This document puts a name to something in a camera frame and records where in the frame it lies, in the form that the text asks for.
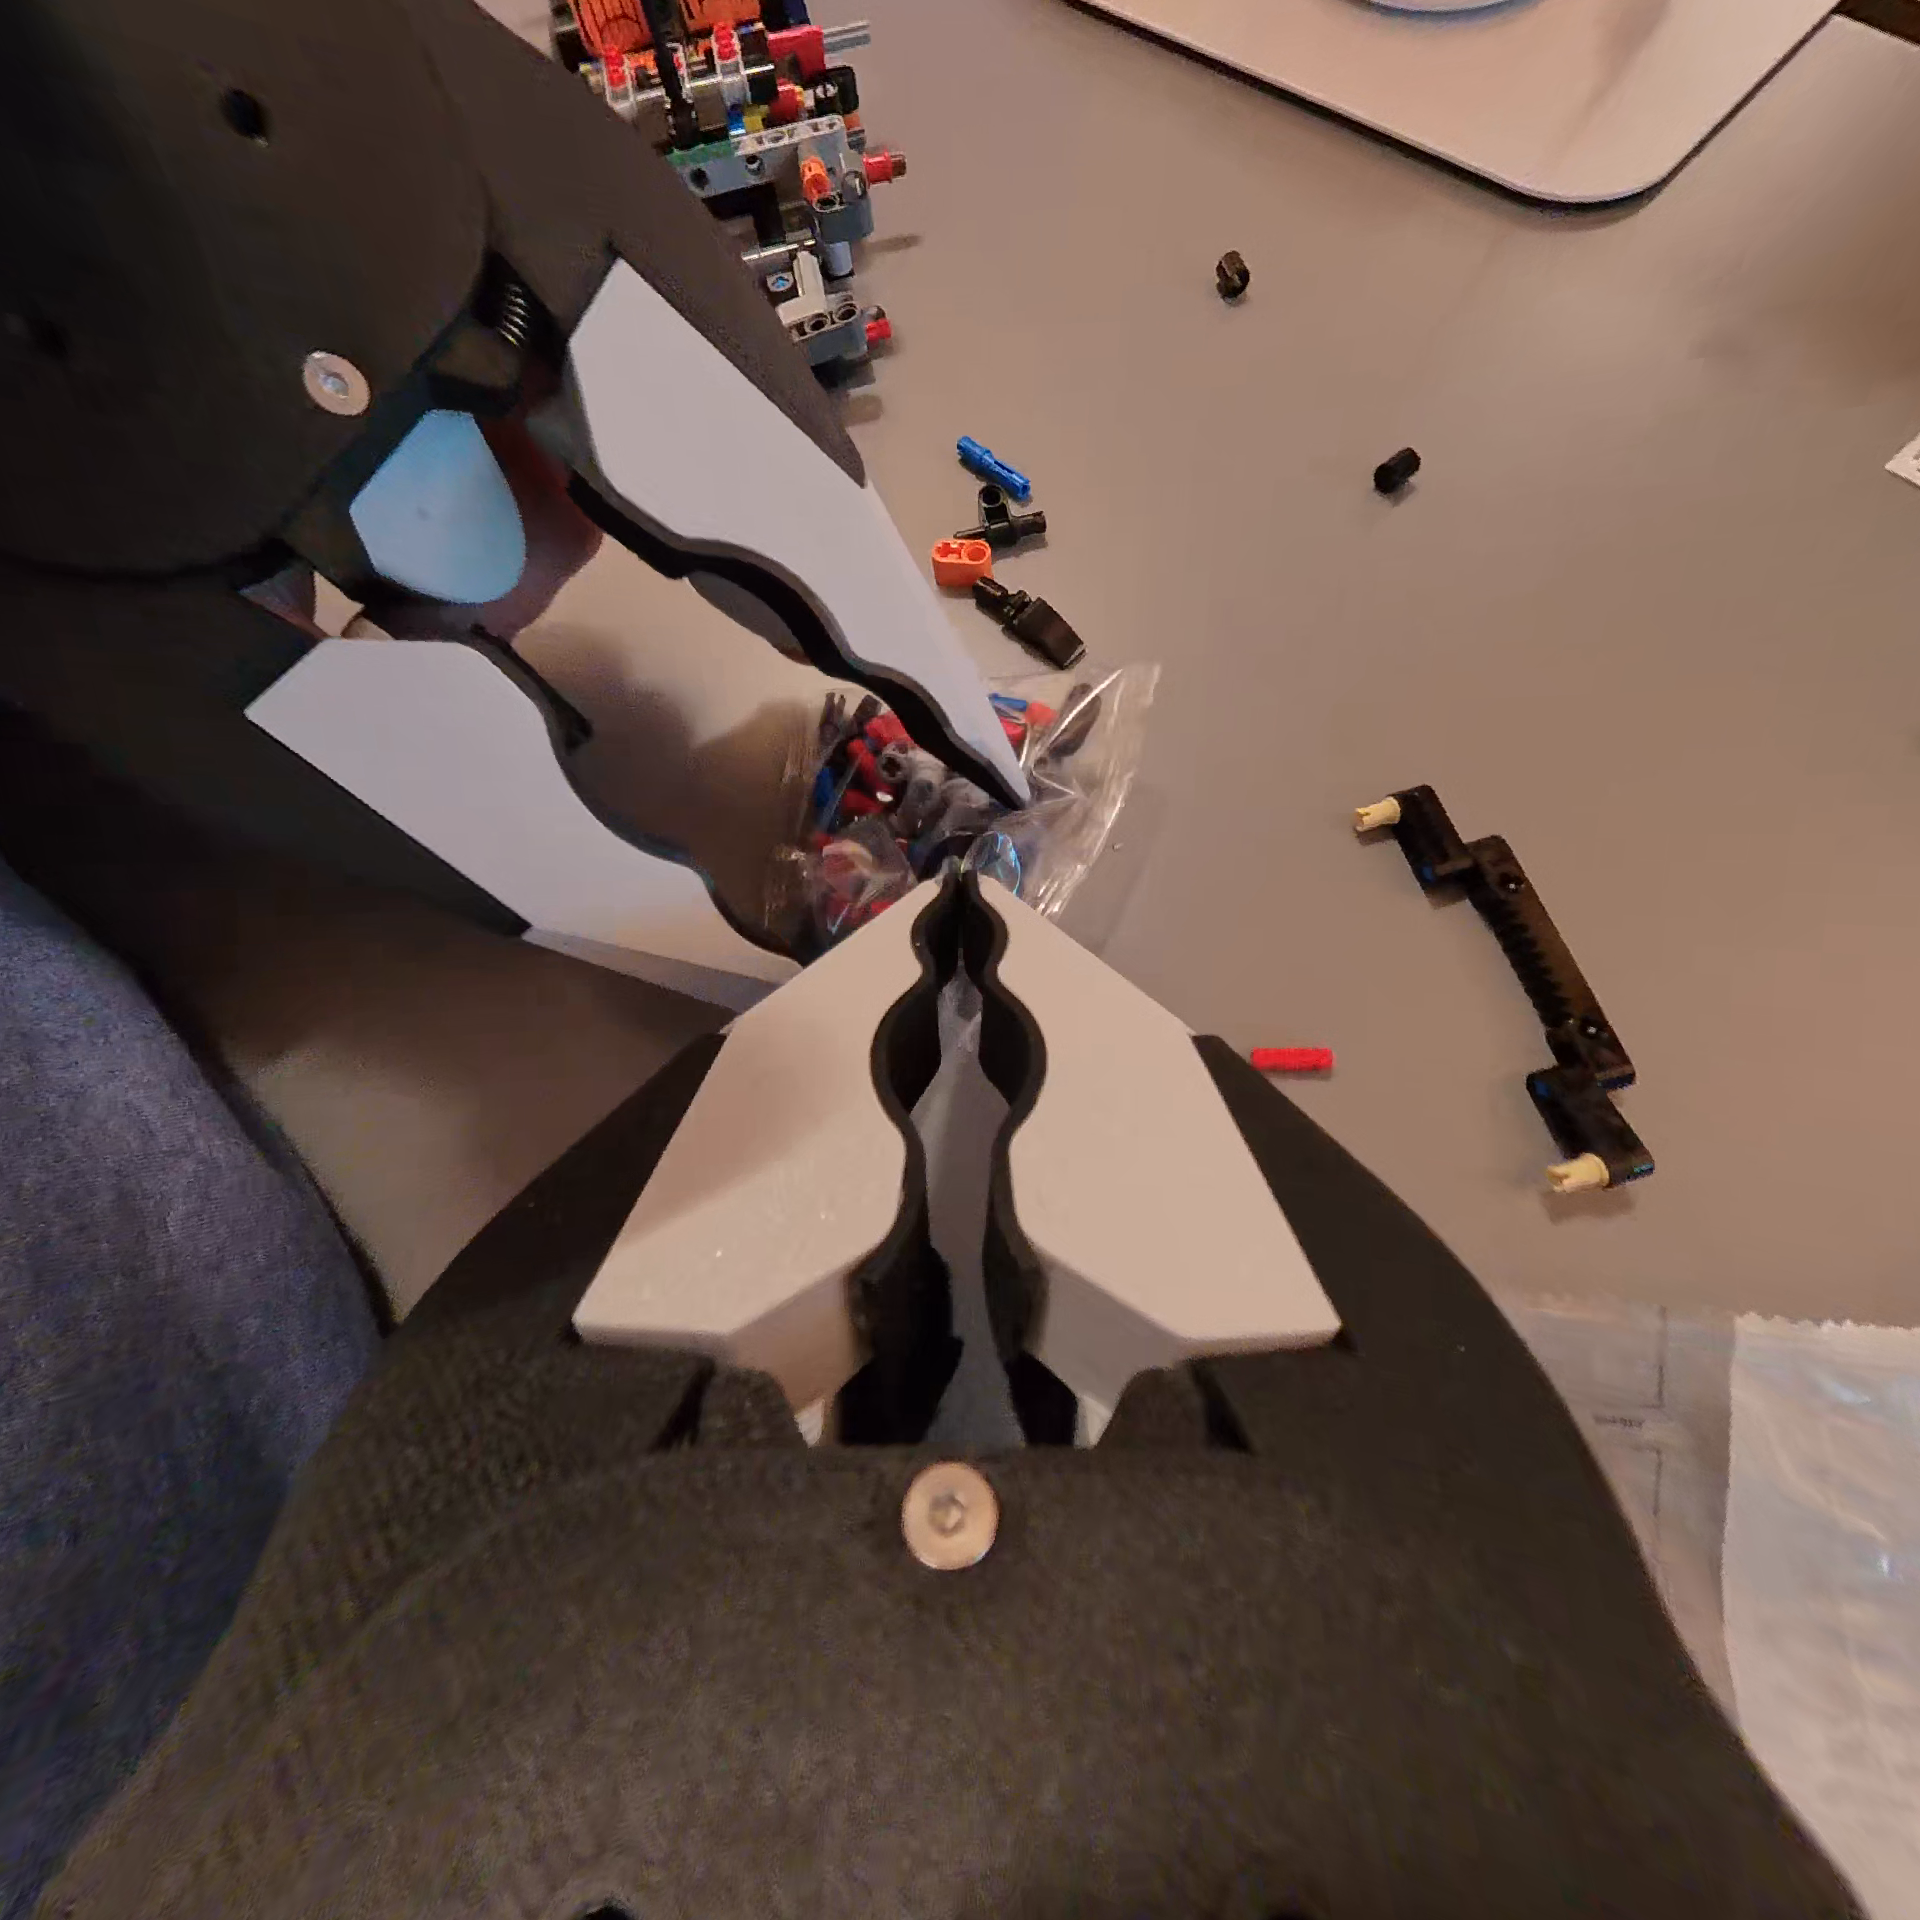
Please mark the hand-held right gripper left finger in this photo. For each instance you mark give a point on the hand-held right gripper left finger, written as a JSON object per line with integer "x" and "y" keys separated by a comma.
{"x": 750, "y": 1184}

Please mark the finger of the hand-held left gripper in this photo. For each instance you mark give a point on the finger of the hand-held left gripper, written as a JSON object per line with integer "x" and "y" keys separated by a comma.
{"x": 434, "y": 781}
{"x": 721, "y": 451}

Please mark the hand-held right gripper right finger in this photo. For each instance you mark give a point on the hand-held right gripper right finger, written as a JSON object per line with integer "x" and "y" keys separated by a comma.
{"x": 1161, "y": 1184}

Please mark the small clear bag lego pins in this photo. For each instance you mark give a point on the small clear bag lego pins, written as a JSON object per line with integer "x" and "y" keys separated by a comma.
{"x": 1080, "y": 781}

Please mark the large clear plastic bag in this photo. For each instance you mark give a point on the large clear plastic bag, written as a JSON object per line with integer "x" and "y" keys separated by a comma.
{"x": 1800, "y": 1575}

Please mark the red lego pin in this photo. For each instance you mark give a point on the red lego pin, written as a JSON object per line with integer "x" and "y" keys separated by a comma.
{"x": 1289, "y": 1058}

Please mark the orange lego connector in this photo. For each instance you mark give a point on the orange lego connector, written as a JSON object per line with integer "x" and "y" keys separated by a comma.
{"x": 964, "y": 562}

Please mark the blue lego pin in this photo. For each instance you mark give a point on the blue lego pin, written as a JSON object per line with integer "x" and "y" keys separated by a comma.
{"x": 992, "y": 465}

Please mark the black lego pin connector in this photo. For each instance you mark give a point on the black lego pin connector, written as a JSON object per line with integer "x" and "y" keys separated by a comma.
{"x": 1009, "y": 518}

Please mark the lego car chassis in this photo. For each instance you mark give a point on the lego car chassis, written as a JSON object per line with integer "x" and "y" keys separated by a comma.
{"x": 750, "y": 136}

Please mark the black lego rack assembly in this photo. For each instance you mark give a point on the black lego rack assembly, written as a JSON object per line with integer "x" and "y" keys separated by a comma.
{"x": 1517, "y": 930}

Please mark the black lego bush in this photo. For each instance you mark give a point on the black lego bush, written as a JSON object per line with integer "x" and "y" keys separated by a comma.
{"x": 1233, "y": 274}
{"x": 1394, "y": 469}

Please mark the white monitor stand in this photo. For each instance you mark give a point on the white monitor stand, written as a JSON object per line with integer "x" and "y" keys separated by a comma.
{"x": 1500, "y": 90}

